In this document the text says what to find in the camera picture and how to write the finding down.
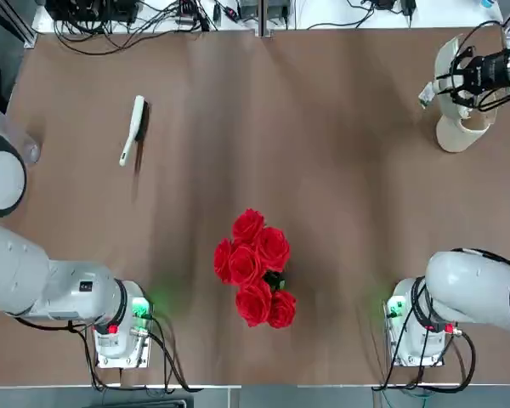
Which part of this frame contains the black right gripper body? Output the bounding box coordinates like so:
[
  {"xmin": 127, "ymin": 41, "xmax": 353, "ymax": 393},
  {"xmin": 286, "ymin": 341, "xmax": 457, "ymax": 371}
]
[{"xmin": 475, "ymin": 48, "xmax": 510, "ymax": 94}]

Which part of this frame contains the grey-green plastic dustpan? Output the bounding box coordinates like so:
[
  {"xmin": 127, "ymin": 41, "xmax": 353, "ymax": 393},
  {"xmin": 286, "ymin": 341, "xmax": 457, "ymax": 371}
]
[{"xmin": 417, "ymin": 33, "xmax": 473, "ymax": 122}]

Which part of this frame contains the beige hand brush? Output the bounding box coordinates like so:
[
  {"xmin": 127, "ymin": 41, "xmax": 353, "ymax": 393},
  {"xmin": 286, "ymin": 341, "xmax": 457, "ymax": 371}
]
[{"xmin": 118, "ymin": 94, "xmax": 151, "ymax": 167}]

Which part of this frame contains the small beige lidded bin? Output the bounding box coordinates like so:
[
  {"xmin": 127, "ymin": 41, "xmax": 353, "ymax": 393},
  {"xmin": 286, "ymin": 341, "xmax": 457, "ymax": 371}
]
[{"xmin": 434, "ymin": 108, "xmax": 500, "ymax": 154}]

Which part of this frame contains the grey ridged electronics box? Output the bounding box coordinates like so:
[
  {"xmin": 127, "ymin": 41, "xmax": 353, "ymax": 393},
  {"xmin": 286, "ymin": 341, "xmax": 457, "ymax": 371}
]
[{"xmin": 236, "ymin": 0, "xmax": 291, "ymax": 21}]

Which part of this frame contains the red rose bouquet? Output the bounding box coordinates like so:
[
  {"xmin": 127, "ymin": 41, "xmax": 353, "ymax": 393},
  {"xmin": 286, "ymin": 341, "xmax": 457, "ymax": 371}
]
[{"xmin": 212, "ymin": 207, "xmax": 298, "ymax": 330}]

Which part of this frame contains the black usb hub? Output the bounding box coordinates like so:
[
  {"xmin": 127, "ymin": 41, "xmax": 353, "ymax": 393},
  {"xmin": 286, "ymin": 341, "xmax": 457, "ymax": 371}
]
[{"xmin": 174, "ymin": 0, "xmax": 200, "ymax": 26}]

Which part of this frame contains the flat black electronics box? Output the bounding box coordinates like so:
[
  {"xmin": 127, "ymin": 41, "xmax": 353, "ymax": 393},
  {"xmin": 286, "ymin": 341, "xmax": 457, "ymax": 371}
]
[{"xmin": 45, "ymin": 0, "xmax": 139, "ymax": 23}]

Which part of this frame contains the black right base cable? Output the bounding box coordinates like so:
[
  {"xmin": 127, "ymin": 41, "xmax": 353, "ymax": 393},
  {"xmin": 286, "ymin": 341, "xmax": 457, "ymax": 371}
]
[{"xmin": 363, "ymin": 305, "xmax": 409, "ymax": 393}]

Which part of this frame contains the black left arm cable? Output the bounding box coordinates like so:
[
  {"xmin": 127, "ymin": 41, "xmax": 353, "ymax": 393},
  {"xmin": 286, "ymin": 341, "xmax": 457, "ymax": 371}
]
[{"xmin": 6, "ymin": 313, "xmax": 111, "ymax": 341}]

